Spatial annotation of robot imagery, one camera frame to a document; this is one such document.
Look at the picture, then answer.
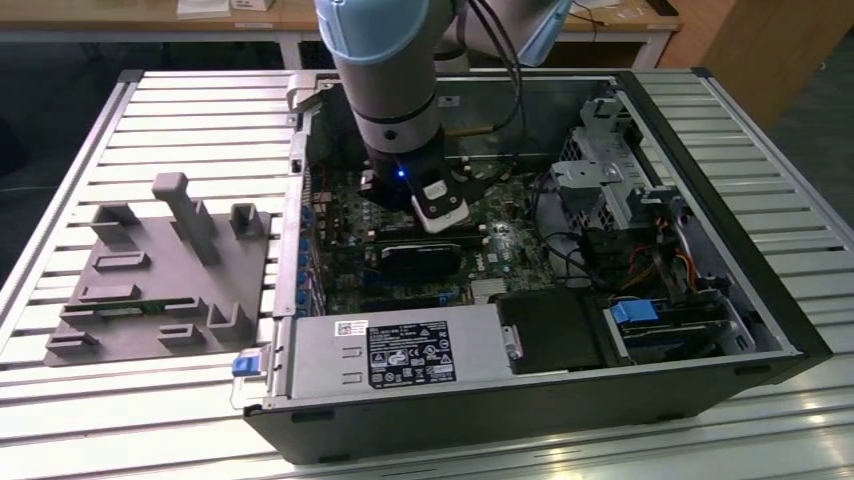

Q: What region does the black disk bay cover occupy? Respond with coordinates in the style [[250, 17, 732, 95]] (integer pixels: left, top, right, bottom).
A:
[[496, 291, 613, 377]]

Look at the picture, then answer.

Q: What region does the black graphics card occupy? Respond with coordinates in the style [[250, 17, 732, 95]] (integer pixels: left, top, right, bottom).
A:
[[377, 241, 465, 280]]

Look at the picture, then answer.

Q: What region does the green motherboard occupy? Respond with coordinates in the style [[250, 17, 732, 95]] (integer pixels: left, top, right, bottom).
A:
[[296, 159, 559, 319]]

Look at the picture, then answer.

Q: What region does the silver chipset heat sink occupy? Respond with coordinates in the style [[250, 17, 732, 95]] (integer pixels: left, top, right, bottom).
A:
[[469, 279, 509, 302]]

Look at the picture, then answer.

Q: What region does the silver metal drive cage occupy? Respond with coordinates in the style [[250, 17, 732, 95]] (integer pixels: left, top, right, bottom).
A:
[[549, 97, 685, 234]]

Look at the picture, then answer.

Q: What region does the silver power supply unit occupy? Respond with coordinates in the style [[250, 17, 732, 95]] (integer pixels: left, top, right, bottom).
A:
[[277, 303, 519, 401]]

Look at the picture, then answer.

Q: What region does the grey parts rack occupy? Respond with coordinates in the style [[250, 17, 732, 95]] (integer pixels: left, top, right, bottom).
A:
[[41, 171, 276, 370]]

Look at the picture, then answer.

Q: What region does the blue plastic latch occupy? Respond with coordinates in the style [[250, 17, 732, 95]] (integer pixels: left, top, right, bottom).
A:
[[229, 348, 262, 377]]

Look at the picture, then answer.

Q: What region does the green RAM stick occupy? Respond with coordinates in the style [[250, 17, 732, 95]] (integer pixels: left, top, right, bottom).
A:
[[92, 302, 168, 317]]

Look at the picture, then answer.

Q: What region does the hard disk in blue carrier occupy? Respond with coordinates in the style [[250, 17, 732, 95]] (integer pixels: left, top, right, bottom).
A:
[[605, 298, 759, 365]]

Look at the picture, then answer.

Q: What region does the black PC case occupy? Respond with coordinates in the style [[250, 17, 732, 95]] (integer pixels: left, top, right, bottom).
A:
[[229, 67, 835, 465]]

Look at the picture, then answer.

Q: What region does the wooden desk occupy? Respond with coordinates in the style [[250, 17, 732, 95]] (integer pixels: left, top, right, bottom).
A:
[[0, 0, 683, 71]]

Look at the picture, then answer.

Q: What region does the wooden cabinet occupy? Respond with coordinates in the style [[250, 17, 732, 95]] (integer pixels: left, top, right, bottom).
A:
[[656, 0, 854, 130]]

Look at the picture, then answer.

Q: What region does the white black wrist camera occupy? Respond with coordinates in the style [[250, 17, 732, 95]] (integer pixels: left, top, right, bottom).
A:
[[408, 180, 472, 235]]

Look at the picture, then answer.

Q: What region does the looped black cable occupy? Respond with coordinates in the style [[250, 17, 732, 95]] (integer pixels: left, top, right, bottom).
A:
[[539, 230, 609, 293]]

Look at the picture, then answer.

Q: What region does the yellow wire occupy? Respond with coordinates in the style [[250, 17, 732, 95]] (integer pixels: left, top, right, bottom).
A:
[[616, 263, 660, 292]]

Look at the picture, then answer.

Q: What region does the orange wire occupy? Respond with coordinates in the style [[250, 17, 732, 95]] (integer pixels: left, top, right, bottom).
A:
[[669, 251, 700, 295]]

